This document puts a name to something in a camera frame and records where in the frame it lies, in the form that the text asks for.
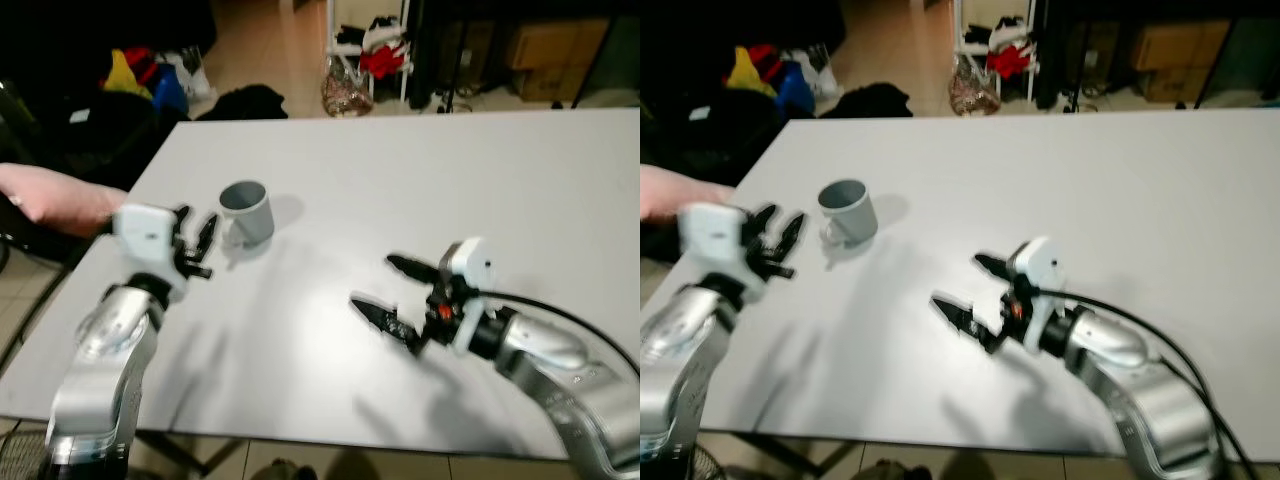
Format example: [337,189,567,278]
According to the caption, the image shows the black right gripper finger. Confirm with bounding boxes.
[930,292,1001,353]
[349,296,426,353]
[385,253,443,288]
[974,252,1019,286]

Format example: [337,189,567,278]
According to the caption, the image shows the grey mug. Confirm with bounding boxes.
[817,178,880,251]
[217,179,277,251]

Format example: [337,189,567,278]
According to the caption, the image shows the pink pillow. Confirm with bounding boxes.
[0,162,128,238]
[640,163,736,223]

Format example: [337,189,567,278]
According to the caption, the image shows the blue soft item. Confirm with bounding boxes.
[151,66,190,114]
[776,62,816,113]

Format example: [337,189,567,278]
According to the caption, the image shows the black cloth pile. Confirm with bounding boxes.
[197,85,290,122]
[820,82,914,120]

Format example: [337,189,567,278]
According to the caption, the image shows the yellow soft toy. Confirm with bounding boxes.
[102,48,153,100]
[726,46,778,98]

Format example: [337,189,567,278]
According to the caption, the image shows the white plastic bag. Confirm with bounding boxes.
[165,47,213,101]
[800,45,841,99]

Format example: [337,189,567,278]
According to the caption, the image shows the red soft toy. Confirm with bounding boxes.
[124,46,163,87]
[748,44,786,81]

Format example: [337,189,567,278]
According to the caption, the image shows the dark robot foot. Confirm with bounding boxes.
[248,458,323,480]
[858,458,929,480]

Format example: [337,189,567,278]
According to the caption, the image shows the patterned brown bag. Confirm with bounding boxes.
[321,56,375,118]
[948,55,1003,117]

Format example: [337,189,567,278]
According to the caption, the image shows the red cloth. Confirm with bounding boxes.
[985,42,1036,79]
[358,42,409,80]

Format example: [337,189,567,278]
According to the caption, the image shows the black floor fan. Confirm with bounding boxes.
[0,420,51,480]
[655,440,726,480]

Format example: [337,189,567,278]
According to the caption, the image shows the white cloth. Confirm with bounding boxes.
[990,16,1031,47]
[362,16,407,49]

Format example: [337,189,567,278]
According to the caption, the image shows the white metal rack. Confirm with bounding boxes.
[952,0,1039,103]
[324,0,414,105]

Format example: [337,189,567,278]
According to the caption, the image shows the brown cardboard box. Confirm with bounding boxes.
[1130,18,1233,103]
[503,18,608,103]

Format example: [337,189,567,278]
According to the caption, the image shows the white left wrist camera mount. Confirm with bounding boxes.
[677,202,758,301]
[111,203,191,304]

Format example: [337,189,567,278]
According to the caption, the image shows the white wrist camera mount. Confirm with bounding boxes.
[677,202,758,301]
[1008,236,1063,357]
[438,237,497,357]
[111,203,191,304]

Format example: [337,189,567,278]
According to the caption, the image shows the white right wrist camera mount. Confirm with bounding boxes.
[438,237,497,357]
[1008,236,1063,357]

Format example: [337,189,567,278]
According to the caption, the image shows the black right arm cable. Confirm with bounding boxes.
[1060,288,1263,480]
[478,288,641,379]

